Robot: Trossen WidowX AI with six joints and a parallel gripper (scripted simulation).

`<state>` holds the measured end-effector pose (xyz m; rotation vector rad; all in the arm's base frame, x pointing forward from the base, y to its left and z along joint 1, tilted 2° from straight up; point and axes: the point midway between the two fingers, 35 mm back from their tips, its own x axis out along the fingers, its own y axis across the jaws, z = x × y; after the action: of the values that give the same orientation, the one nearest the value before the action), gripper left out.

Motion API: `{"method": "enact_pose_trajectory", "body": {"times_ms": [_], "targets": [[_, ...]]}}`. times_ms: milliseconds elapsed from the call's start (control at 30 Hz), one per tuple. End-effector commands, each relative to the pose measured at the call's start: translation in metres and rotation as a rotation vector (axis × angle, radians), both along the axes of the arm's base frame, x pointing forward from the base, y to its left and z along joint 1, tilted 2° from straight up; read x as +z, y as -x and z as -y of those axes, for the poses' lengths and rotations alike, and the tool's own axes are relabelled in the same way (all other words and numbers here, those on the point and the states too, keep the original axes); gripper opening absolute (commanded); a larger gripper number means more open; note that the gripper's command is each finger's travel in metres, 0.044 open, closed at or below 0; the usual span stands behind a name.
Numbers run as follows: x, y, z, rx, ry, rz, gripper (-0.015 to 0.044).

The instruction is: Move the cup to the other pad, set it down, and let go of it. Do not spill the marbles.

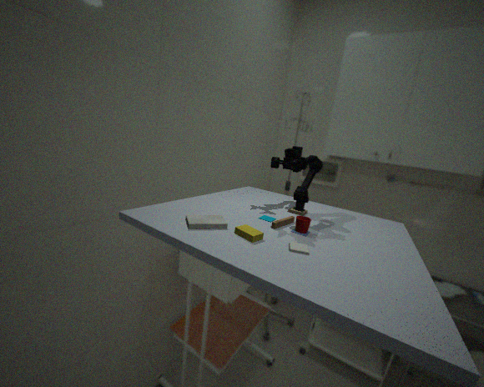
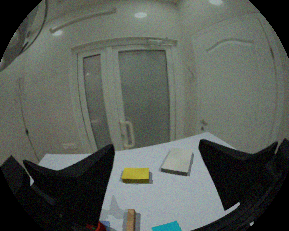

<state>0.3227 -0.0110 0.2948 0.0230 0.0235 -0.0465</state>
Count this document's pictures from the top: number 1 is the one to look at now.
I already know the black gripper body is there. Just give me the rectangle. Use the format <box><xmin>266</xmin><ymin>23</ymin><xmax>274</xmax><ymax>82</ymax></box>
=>
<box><xmin>277</xmin><ymin>158</ymin><xmax>303</xmax><ymax>172</ymax></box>

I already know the tan wooden bar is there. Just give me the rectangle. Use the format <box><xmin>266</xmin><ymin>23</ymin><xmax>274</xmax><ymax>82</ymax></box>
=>
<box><xmin>271</xmin><ymin>216</ymin><xmax>295</xmax><ymax>229</ymax></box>

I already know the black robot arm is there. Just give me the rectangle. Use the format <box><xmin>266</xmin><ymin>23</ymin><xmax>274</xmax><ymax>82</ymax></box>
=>
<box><xmin>284</xmin><ymin>146</ymin><xmax>323</xmax><ymax>212</ymax></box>

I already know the yellow rectangular block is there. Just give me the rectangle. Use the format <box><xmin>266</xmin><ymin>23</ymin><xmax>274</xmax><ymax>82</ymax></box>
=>
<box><xmin>234</xmin><ymin>224</ymin><xmax>264</xmax><ymax>243</ymax></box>

